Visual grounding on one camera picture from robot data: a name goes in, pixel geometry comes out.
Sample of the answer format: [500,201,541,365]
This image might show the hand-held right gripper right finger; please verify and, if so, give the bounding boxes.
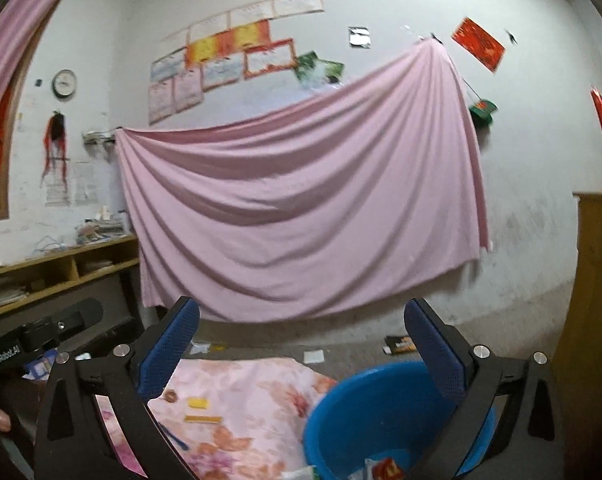
[403,297,566,480]

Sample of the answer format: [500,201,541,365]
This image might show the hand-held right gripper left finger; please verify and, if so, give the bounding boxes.
[33,296,202,480]

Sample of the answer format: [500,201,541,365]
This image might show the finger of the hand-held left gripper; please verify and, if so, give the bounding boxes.
[61,297,104,339]

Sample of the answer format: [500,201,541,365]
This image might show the blue pen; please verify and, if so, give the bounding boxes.
[158,422,190,453]

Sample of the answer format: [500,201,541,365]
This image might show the blue plastic bucket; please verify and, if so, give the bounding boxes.
[302,361,496,480]

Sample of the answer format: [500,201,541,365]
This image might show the red gold packet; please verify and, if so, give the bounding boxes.
[371,457,406,480]

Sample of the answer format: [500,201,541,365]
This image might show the black snack packet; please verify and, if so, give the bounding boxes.
[383,335,419,356]

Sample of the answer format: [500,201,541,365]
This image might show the wooden shelf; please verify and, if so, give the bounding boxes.
[0,234,140,318]

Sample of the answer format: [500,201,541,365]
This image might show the stack of books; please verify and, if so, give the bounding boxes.
[76,207,132,246]

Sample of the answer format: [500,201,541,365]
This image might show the pink floral blanket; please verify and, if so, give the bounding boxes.
[93,357,339,480]

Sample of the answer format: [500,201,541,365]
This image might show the wooden cabinet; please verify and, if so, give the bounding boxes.
[551,191,602,480]

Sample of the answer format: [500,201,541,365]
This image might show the red black tassel ornament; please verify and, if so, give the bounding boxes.
[41,111,72,191]

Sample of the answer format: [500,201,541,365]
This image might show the pink hanging sheet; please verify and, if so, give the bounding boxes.
[115,37,492,323]

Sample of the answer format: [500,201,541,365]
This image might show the green cap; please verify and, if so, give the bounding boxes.
[469,99,498,128]

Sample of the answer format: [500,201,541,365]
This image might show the pink curtain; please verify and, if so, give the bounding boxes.
[0,0,89,141]

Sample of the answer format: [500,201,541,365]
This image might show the green photo print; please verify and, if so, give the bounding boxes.
[295,51,326,86]
[316,59,346,86]

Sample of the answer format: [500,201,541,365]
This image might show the white wall papers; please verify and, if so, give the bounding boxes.
[45,161,98,207]

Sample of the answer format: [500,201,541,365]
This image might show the metal wall rack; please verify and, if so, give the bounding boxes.
[82,129,118,147]

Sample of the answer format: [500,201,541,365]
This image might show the round wall clock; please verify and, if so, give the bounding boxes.
[52,69,78,98]

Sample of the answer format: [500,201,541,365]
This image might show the group of wall certificates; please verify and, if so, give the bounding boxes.
[148,0,326,126]

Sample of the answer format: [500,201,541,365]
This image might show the red paper wall poster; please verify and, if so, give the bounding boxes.
[451,16,506,73]

